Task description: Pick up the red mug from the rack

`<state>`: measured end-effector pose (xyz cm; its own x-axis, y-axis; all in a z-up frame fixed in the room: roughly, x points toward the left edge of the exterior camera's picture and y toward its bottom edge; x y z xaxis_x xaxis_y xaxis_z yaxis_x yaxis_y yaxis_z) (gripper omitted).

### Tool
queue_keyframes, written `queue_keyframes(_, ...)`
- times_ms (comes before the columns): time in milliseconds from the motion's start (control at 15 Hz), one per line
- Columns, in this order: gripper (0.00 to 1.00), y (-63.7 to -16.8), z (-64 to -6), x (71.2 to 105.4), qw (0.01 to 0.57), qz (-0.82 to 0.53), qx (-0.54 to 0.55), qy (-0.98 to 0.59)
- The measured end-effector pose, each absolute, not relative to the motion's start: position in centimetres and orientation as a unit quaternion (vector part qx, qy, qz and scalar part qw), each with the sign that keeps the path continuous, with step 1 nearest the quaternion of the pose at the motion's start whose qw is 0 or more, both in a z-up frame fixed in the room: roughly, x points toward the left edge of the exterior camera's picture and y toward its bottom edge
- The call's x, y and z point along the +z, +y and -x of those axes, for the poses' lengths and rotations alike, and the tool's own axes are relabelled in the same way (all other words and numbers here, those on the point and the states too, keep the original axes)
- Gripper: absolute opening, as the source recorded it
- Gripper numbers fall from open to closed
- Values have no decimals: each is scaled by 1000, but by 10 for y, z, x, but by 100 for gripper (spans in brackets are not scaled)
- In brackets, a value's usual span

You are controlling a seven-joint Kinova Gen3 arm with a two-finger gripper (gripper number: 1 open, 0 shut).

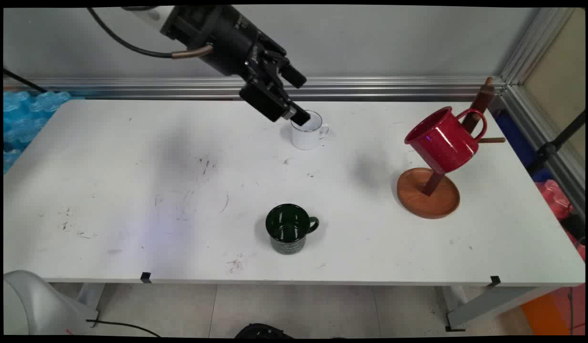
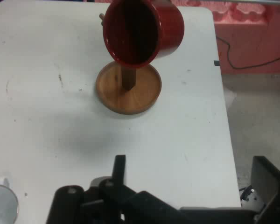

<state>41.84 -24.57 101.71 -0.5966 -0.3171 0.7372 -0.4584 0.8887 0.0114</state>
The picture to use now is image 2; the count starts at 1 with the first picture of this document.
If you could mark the white ceramic mug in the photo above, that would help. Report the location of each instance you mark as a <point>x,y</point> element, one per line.
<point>2,203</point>

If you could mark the wooden mug tree stand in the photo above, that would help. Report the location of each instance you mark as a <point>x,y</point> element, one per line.
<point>130,100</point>

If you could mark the small black tape piece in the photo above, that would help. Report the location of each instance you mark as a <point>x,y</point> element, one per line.
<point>216,63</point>

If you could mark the white power strip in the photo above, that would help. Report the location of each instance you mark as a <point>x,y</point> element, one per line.
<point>253,200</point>

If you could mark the large pink foam block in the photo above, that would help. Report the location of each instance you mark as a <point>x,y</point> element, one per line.
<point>252,39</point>

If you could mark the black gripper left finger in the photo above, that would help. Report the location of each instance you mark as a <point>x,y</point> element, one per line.
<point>116,203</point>

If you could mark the red ceramic mug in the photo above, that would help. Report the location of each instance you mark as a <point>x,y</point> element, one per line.
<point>170,28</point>

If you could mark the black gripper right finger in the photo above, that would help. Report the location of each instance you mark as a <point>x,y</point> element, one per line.
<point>266,179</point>

